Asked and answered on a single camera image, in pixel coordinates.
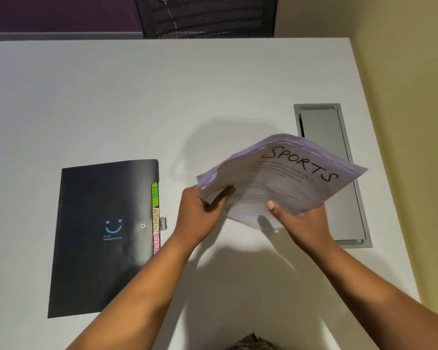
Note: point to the person's right hand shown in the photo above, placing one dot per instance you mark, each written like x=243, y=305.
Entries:
x=306, y=224

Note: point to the person's left hand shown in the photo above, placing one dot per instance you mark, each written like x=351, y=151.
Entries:
x=193, y=218

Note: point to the person's right thumb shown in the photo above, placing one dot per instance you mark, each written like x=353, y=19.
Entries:
x=277, y=211

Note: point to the person's left thumb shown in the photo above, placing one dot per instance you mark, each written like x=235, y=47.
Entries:
x=219, y=193

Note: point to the stack of white printed papers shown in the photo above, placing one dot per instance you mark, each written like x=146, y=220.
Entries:
x=281, y=178

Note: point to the person's right forearm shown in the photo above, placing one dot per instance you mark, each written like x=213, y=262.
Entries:
x=379, y=302

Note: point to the person's left forearm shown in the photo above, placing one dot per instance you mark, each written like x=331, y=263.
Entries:
x=131, y=298

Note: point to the black expanding file folder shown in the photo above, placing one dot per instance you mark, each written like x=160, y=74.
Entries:
x=102, y=236

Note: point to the person's patterned clothing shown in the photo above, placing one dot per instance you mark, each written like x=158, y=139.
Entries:
x=250, y=342

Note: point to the black mesh office chair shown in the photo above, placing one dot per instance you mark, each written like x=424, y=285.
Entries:
x=208, y=16

